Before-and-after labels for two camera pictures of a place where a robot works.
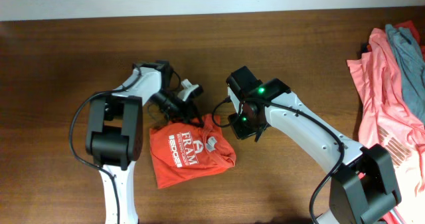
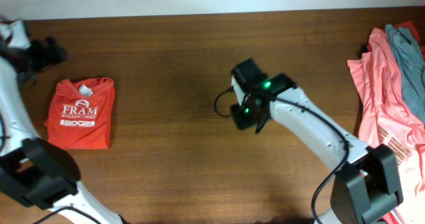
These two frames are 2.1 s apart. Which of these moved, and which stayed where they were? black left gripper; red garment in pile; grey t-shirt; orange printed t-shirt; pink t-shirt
Moved: orange printed t-shirt; black left gripper
Stayed: pink t-shirt; red garment in pile; grey t-shirt
